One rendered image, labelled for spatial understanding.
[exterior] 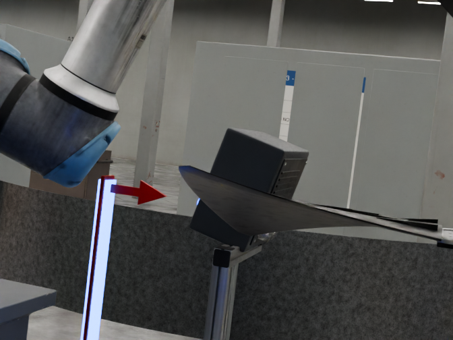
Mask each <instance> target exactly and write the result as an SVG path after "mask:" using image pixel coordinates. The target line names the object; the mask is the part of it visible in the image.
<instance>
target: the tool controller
mask: <svg viewBox="0 0 453 340"><path fill-rule="evenodd" d="M308 156H309V151H308V150H305V149H304V148H301V147H299V146H296V145H294V144H291V143H289V142H286V141H284V140H281V139H279V138H276V137H274V136H271V135H270V134H267V133H264V132H258V131H252V130H242V129H237V128H231V127H229V128H228V129H227V130H226V132H225V135H224V138H223V139H222V143H221V145H220V148H219V150H218V153H217V155H216V158H215V160H214V163H213V166H212V168H211V170H210V173H211V174H214V175H217V176H219V177H223V178H225V179H228V180H231V181H234V182H237V183H239V184H242V185H244V186H248V187H251V188H254V189H257V190H260V191H263V192H267V193H270V194H274V195H277V196H282V197H285V198H289V199H292V197H293V194H294V192H295V189H296V187H297V184H298V183H299V180H300V177H301V174H302V172H303V170H304V167H305V166H306V164H307V158H308ZM189 228H190V229H192V230H194V231H197V232H198V233H201V234H203V235H205V236H207V237H210V238H212V239H214V240H216V241H218V242H220V243H222V244H226V245H230V247H231V246H238V247H240V252H246V251H248V250H250V249H252V248H254V247H256V246H258V245H260V244H262V243H264V242H268V241H269V240H270V239H271V240H273V239H274V237H275V236H276V234H277V233H278V232H274V233H265V234H260V235H253V236H249V235H245V234H243V233H239V232H238V231H236V230H235V229H233V228H232V227H231V226H230V225H229V224H228V223H226V222H225V221H224V220H222V219H221V218H220V217H219V216H218V215H217V214H216V213H215V212H214V211H213V210H211V209H210V208H209V207H208V206H207V205H206V204H205V203H204V202H203V201H202V200H201V199H199V202H198V205H197V206H196V209H195V212H194V214H193V217H192V219H191V222H190V224H189Z"/></svg>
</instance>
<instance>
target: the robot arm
mask: <svg viewBox="0 0 453 340"><path fill-rule="evenodd" d="M165 2H166V0H94V2H93V4H92V6H91V8H90V10H89V11H88V13H87V15H86V17H85V19H84V21H83V22H82V25H81V26H80V29H79V30H78V33H77V34H76V36H75V38H74V40H73V42H72V44H71V46H70V47H69V49H68V51H67V53H66V55H65V57H64V58H63V60H62V62H61V64H60V65H58V66H55V67H52V68H48V69H46V70H45V71H44V72H43V74H42V76H41V78H40V80H38V79H36V78H34V77H32V76H31V75H30V68H29V65H28V63H27V61H26V59H25V58H23V57H20V55H21V53H20V52H19V51H18V50H17V49H16V48H15V47H13V46H12V45H11V44H9V43H8V42H5V41H4V40H2V39H0V153H1V154H3V155H5V156H7V157H9V158H10V159H12V160H14V161H16V162H18V163H19V164H21V165H23V166H25V167H27V168H29V169H31V170H33V171H35V172H36V173H38V174H40V175H42V176H43V178H44V179H49V180H52V181H54V182H56V183H58V184H60V185H62V186H64V187H66V188H73V187H76V186H78V185H79V184H80V183H81V182H82V181H83V179H84V178H85V176H87V174H88V173H89V172H90V170H91V169H92V168H93V166H94V165H95V164H96V162H97V161H98V159H99V158H100V157H101V155H102V154H103V152H104V151H105V150H106V149H107V147H108V146H109V144H110V143H111V142H112V141H113V139H114V138H115V136H116V135H117V134H118V132H119V130H120V129H121V126H120V125H119V124H118V122H117V121H114V119H115V117H116V115H117V114H118V112H119V106H118V103H117V99H116V93H117V91H118V89H119V87H120V85H121V83H122V81H123V79H124V78H125V76H126V74H127V72H128V70H129V69H130V67H131V64H132V63H133V61H134V59H135V57H136V55H137V54H138V52H139V50H140V48H141V46H142V45H143V43H144V41H145V39H146V37H147V35H148V33H149V31H150V30H151V28H152V26H153V24H154V23H155V21H156V19H157V17H158V15H159V13H160V11H161V9H162V7H163V6H164V4H165Z"/></svg>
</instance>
